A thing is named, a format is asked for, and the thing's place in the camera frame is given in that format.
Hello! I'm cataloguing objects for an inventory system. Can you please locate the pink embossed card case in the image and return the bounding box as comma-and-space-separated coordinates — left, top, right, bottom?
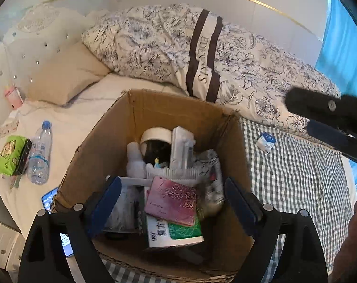
144, 176, 197, 227

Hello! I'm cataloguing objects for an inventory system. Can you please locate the cardboard box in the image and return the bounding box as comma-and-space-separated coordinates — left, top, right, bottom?
54, 89, 252, 282

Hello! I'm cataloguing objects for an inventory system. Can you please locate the green snack packet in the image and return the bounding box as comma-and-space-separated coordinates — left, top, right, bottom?
0, 135, 27, 176

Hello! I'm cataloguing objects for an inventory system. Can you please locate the blue tissue pack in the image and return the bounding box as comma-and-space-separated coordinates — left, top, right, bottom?
255, 132, 276, 153

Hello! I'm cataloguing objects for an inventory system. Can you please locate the floral cream duvet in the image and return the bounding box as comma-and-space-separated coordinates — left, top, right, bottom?
82, 4, 341, 137

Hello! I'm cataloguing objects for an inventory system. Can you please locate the clear plastic container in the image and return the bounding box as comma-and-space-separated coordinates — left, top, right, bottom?
103, 185, 143, 233

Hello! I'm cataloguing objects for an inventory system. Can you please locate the white plastic tray kit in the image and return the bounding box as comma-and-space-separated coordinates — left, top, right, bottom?
169, 126, 196, 169

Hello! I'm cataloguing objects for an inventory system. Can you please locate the white tufted headboard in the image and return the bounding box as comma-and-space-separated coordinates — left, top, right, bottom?
0, 4, 94, 126

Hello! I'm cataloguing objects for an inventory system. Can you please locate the plastic water bottle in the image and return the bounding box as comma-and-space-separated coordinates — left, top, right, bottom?
27, 120, 53, 185

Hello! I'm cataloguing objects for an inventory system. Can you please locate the pink small toy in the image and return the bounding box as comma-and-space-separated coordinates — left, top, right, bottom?
4, 86, 23, 111

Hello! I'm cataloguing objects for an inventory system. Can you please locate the white comb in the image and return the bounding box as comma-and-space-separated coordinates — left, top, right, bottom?
120, 166, 202, 187

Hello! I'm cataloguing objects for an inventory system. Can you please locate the white bed sheet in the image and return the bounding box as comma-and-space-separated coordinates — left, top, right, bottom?
0, 73, 184, 237

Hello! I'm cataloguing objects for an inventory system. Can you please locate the smartphone with lit screen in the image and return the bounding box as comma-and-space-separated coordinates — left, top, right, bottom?
41, 187, 75, 258

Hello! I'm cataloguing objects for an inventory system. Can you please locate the beige pillow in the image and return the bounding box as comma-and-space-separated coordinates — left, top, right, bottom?
26, 42, 111, 106

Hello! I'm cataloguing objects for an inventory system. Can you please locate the black small box by packet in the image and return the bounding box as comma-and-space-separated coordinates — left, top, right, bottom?
13, 139, 32, 176

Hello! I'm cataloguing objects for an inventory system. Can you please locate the blue curtain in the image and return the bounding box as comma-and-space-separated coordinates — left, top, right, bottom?
315, 0, 357, 192

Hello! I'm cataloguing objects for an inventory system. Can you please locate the white green medicine box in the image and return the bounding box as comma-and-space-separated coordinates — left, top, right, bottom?
137, 187, 204, 249

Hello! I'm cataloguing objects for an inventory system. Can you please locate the black jar white lid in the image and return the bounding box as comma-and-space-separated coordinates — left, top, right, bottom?
140, 127, 172, 168

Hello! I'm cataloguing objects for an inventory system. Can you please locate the floral fabric pouch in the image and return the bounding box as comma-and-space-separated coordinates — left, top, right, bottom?
194, 149, 225, 218

